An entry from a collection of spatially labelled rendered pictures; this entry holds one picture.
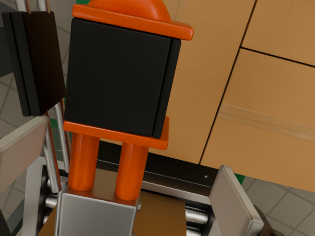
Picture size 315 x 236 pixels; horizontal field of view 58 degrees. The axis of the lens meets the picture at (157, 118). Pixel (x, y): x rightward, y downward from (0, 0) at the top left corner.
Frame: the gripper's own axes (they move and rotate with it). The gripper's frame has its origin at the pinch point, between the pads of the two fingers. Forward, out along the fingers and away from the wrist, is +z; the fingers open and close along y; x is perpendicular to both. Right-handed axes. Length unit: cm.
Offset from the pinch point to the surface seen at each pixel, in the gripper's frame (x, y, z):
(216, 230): -46, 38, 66
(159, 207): -42, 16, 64
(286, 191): -48, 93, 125
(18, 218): -88, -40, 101
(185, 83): 0, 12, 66
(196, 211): -44, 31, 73
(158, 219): -42, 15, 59
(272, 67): 11, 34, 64
